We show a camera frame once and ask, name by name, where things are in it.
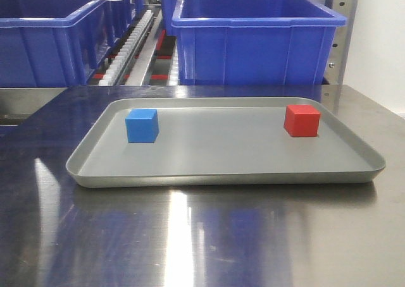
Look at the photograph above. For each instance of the blue cube block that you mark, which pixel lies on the blue cube block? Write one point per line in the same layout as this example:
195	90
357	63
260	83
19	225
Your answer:
142	125

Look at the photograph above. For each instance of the red cube block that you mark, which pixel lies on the red cube block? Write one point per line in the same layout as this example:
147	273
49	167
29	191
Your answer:
301	120

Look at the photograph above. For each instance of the grey metal tray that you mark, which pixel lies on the grey metal tray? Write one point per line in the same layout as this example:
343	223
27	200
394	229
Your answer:
220	141

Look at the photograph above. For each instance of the blue bin front right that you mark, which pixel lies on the blue bin front right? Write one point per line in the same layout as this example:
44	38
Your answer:
253	42

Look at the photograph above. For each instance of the white roller track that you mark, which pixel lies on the white roller track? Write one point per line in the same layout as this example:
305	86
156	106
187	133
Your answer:
117	69

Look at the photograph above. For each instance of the blue bin rear left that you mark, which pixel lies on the blue bin rear left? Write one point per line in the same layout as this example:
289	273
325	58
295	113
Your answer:
124	13

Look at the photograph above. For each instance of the blue bin front left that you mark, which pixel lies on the blue bin front left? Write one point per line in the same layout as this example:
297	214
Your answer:
53	43

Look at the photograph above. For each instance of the steel shelf upright post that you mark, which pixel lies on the steel shelf upright post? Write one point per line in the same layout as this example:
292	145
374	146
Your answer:
337	60

